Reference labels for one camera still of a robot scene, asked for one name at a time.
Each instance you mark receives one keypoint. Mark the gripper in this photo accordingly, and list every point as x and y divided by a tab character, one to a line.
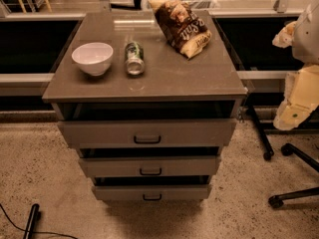
307	39

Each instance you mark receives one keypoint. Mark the grey top drawer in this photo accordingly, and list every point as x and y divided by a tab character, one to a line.
147	133

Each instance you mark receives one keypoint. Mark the grey drawer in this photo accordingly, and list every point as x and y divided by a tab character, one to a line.
151	193
150	166
147	133

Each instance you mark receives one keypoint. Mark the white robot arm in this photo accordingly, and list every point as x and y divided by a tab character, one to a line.
305	44

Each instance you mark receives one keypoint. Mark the grey drawer cabinet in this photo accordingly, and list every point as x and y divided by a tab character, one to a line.
171	87

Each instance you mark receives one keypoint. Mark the grey middle drawer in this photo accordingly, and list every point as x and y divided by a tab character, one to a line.
150	166

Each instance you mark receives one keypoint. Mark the grey bottom drawer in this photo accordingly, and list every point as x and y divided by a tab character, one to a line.
151	193

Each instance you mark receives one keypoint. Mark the black stand leg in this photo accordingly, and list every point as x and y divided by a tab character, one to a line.
268	150

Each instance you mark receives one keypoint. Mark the brown chip bag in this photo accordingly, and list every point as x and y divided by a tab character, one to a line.
183	29

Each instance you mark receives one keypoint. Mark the clear plastic bin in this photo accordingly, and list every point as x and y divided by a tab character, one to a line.
194	4

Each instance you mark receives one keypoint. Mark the black office chair base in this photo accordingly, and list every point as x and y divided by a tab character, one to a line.
290	186

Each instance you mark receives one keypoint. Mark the green soda can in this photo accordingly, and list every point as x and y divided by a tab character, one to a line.
134	58

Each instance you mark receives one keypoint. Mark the white bowl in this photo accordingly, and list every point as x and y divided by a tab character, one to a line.
93	58

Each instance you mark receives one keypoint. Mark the black floor post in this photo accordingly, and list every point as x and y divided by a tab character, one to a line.
34	217

